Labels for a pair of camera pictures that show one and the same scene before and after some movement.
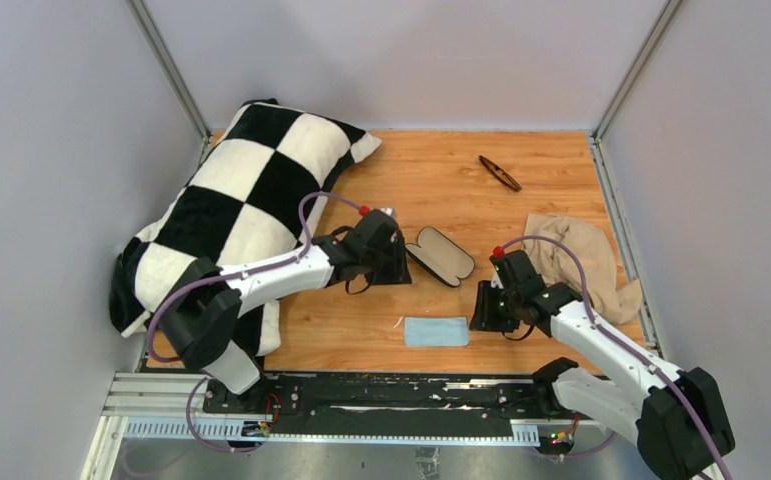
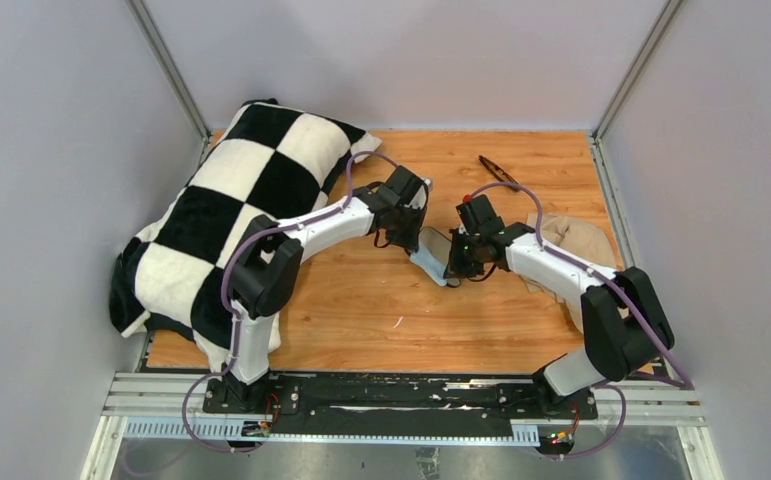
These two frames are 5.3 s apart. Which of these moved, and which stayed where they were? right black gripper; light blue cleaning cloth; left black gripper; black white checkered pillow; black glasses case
Moved: light blue cleaning cloth; left black gripper; right black gripper
Stayed: black glasses case; black white checkered pillow
